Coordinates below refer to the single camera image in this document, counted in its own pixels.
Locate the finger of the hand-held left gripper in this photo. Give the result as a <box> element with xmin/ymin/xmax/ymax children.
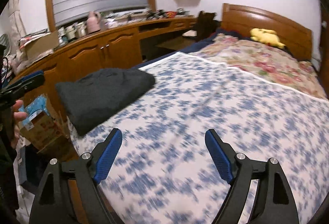
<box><xmin>6</xmin><ymin>76</ymin><xmax>46</xmax><ymax>99</ymax></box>
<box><xmin>22</xmin><ymin>70</ymin><xmax>44</xmax><ymax>82</ymax></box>

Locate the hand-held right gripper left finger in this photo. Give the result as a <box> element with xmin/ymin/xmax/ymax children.
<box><xmin>29</xmin><ymin>128</ymin><xmax>123</xmax><ymax>224</ymax></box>

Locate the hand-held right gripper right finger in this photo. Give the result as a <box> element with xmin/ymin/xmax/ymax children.
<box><xmin>205</xmin><ymin>129</ymin><xmax>300</xmax><ymax>224</ymax></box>

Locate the black zip jacket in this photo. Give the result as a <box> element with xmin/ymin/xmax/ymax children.
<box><xmin>55</xmin><ymin>68</ymin><xmax>156</xmax><ymax>136</ymax></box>

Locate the person's left hand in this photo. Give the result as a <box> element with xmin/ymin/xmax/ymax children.
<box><xmin>10</xmin><ymin>99</ymin><xmax>28</xmax><ymax>149</ymax></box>

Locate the plain cardboard box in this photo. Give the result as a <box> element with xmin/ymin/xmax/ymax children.
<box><xmin>24</xmin><ymin>31</ymin><xmax>61</xmax><ymax>59</ymax></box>

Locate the blue labelled cardboard box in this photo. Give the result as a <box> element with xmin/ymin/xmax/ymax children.
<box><xmin>19</xmin><ymin>94</ymin><xmax>68</xmax><ymax>152</ymax></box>

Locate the group of white bottles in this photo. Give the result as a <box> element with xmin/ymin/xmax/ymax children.
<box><xmin>58</xmin><ymin>22</ymin><xmax>86</xmax><ymax>42</ymax></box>

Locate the blue floral bedsheet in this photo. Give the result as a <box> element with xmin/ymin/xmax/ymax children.
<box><xmin>67</xmin><ymin>52</ymin><xmax>329</xmax><ymax>224</ymax></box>

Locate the wooden desk cabinet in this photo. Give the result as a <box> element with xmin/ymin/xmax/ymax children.
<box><xmin>10</xmin><ymin>15</ymin><xmax>199</xmax><ymax>137</ymax></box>

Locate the pink thermos jug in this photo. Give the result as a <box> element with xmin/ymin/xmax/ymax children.
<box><xmin>86</xmin><ymin>11</ymin><xmax>101</xmax><ymax>34</ymax></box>

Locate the small white box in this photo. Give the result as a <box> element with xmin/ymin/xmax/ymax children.
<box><xmin>104</xmin><ymin>18</ymin><xmax>119</xmax><ymax>29</ymax></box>

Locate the yellow plush toy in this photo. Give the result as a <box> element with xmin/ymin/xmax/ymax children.
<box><xmin>250</xmin><ymin>28</ymin><xmax>286</xmax><ymax>49</ymax></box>

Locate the dark chair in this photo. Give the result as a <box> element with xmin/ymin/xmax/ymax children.
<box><xmin>197</xmin><ymin>11</ymin><xmax>221</xmax><ymax>42</ymax></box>

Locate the black device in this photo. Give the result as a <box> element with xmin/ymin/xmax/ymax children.
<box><xmin>146</xmin><ymin>9</ymin><xmax>165</xmax><ymax>20</ymax></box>

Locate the wooden bed headboard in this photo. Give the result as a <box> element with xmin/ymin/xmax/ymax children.
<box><xmin>221</xmin><ymin>3</ymin><xmax>313</xmax><ymax>61</ymax></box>

